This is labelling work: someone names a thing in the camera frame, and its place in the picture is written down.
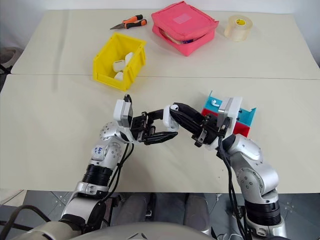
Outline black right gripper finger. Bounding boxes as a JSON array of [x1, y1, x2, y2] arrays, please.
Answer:
[[172, 101, 209, 124], [169, 109, 205, 138]]

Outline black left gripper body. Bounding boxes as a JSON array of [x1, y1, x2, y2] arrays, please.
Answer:
[[130, 111, 157, 146]]

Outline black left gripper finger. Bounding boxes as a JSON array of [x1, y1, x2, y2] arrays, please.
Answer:
[[143, 131, 179, 146], [147, 108, 166, 121]]

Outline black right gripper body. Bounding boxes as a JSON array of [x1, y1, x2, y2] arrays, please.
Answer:
[[190, 113, 226, 149]]

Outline yellow plastic bin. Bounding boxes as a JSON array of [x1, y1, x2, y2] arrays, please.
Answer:
[[92, 32, 147, 92]]

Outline teal and red tray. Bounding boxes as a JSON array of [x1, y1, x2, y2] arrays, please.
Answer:
[[200, 90, 258, 138]]

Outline dark grey rounded shape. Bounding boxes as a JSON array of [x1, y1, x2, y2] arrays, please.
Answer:
[[116, 193, 152, 226]]

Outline pink fabric pouch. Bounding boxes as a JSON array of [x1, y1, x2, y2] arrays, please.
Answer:
[[150, 0, 220, 57]]

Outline orange and black pliers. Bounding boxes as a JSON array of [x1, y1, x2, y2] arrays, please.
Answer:
[[109, 14, 148, 31]]

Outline clear tape roll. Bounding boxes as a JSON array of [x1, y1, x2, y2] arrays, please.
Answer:
[[223, 14, 254, 42]]

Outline silver robot torso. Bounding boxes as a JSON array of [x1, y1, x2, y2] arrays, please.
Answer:
[[9, 219, 214, 240]]

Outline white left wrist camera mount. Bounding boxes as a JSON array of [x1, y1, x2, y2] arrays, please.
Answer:
[[112, 99, 134, 129]]

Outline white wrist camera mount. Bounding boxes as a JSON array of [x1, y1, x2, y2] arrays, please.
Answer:
[[112, 99, 134, 129], [216, 96, 243, 136]]

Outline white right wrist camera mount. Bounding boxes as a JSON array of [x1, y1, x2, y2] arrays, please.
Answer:
[[216, 96, 243, 136]]

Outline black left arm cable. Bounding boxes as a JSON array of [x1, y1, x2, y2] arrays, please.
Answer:
[[98, 141, 135, 204]]

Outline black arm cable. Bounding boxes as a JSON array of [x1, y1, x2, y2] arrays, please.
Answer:
[[215, 124, 251, 240], [98, 141, 135, 204]]

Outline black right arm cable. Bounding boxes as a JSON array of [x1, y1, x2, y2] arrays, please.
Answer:
[[215, 124, 251, 240]]

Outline thick black cable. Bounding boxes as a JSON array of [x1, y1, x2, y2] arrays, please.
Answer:
[[0, 204, 54, 235]]

